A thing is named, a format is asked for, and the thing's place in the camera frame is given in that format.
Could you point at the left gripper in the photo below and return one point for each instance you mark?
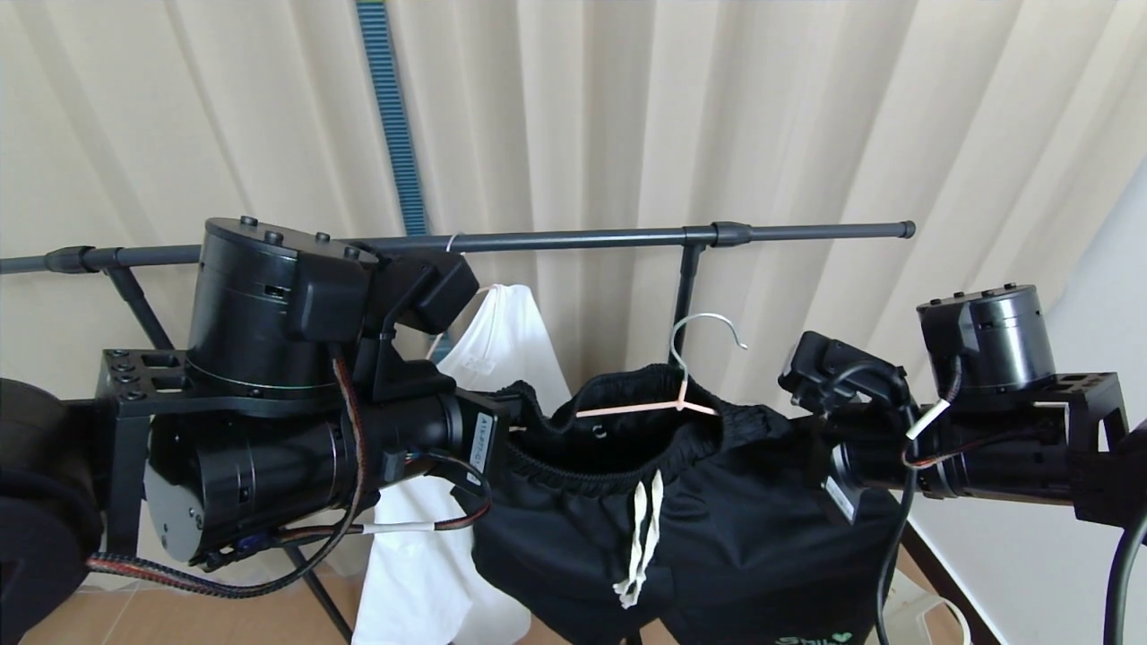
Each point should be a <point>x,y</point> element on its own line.
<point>296,475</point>

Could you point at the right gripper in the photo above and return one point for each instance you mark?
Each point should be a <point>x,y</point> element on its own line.
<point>883,466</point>

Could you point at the black garment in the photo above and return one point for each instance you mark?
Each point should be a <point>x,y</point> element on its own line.
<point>735,537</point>

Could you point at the pink clothes hanger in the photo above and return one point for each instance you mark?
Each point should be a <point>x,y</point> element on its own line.
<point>451,244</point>
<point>681,405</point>

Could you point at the white printed t-shirt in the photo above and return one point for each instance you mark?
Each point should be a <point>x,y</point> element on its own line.
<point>502,331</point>

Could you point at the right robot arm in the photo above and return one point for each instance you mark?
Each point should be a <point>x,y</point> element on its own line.
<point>995,340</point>

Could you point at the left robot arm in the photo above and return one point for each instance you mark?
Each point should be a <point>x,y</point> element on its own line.
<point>251,305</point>

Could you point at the white laundry basket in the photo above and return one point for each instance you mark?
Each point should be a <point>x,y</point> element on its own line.
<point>932,618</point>

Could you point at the black clothes rack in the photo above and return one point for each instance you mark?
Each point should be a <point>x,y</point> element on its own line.
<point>582,238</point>

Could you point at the window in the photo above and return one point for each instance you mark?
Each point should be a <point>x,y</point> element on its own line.
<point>394,134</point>

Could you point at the beige curtain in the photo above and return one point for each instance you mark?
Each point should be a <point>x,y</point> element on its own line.
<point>806,116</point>
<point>134,116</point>

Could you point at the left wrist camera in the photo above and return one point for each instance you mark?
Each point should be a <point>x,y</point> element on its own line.
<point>421,287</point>

